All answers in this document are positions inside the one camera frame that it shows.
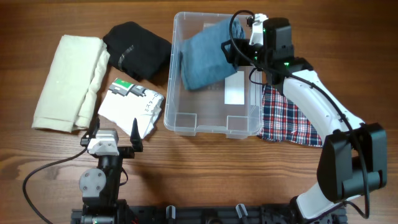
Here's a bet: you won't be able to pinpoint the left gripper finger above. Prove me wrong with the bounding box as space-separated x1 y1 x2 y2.
88 117 100 138
130 118 142 146

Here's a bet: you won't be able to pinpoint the blue denim jeans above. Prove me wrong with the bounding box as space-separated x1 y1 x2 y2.
181 18 246 90

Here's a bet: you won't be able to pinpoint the red navy plaid shirt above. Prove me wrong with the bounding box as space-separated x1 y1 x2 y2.
259 85 323 147

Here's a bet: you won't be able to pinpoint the black garment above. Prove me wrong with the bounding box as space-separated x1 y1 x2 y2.
103 21 172 81

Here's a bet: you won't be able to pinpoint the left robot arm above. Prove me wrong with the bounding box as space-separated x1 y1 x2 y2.
71 119 143 224

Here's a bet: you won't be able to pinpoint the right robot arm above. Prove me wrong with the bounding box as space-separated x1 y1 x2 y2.
221 13 387 223

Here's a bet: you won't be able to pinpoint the white label in container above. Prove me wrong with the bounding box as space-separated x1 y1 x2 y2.
224 71 245 105

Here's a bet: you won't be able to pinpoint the clear plastic storage container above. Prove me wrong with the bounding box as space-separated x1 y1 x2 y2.
164 12 262 139

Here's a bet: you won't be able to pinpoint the folded cream white cloth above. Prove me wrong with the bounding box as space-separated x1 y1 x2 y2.
32 35 110 133

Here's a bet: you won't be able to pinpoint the white printed t-shirt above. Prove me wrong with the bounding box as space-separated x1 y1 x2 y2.
98 78 164 139

